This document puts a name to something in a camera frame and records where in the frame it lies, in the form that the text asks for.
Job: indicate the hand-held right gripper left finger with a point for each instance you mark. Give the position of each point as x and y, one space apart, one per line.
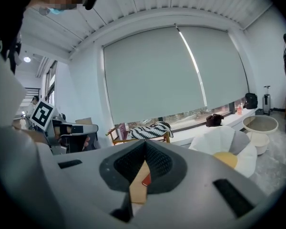
85 175

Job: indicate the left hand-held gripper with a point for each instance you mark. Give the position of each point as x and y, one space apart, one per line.
41 114

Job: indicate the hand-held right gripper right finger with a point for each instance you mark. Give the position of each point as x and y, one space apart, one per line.
200 175

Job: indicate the white flower-shaped cushion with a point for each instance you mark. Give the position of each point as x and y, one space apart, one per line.
219 137

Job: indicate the red book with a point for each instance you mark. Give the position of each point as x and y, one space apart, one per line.
146 180

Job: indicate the wooden coffee table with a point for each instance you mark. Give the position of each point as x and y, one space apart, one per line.
138 190

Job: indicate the cardboard box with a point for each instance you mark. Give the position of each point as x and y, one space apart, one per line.
83 121

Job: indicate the dark wooden rack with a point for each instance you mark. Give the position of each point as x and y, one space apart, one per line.
114 137

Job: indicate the white window sill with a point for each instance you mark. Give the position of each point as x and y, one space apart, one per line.
193 132

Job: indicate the dark brown cloth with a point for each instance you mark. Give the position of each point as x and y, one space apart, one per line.
214 119

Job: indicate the window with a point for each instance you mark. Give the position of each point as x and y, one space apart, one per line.
181 118

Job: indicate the black white patterned blanket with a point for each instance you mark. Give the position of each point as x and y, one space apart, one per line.
150 130

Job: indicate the pink drink bottle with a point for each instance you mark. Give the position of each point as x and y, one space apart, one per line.
240 109

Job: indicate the grey roller blind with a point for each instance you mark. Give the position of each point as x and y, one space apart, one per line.
152 75
219 65

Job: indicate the black backpack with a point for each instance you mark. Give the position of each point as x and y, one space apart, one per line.
251 101

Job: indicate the round ceiling light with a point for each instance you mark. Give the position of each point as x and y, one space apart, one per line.
27 59

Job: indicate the grey suitcase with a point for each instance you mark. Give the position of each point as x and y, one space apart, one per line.
267 104

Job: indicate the person's black printed shirt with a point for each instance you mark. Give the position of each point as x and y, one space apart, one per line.
7 39

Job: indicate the blue face mask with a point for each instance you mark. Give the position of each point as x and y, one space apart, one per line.
54 10

